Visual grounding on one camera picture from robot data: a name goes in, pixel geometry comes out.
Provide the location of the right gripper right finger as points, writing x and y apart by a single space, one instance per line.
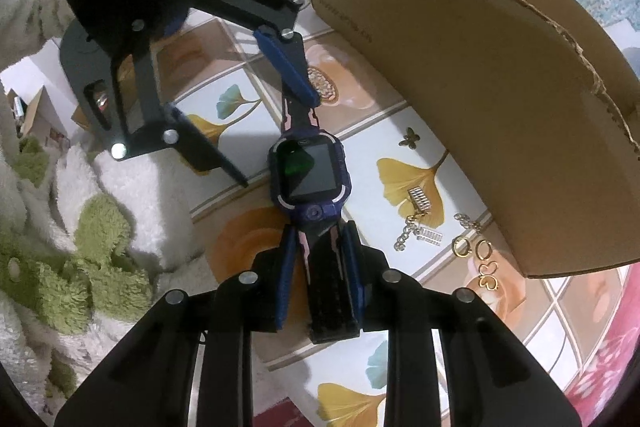
491 378

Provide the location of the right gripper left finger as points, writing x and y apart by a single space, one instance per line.
190 345

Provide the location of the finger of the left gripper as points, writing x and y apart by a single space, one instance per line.
199 152
285 51

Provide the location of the blue pink kids smartwatch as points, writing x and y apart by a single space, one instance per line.
310 184

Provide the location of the gold ring earring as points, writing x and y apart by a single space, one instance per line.
461 246

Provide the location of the oval crystal brooch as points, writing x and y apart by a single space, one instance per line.
324 86

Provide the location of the gold heart earring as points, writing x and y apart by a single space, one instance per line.
487 276

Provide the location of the red floral blanket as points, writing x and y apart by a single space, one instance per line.
594 388

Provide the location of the gold hoop earring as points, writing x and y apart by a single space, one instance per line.
483 250

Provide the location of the white green plush blanket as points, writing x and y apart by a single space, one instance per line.
88 244

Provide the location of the butterfly charm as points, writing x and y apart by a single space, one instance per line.
410 139

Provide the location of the ginkgo pattern tablecloth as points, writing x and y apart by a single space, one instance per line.
409 203

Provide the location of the brown cardboard box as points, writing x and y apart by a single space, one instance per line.
536 103

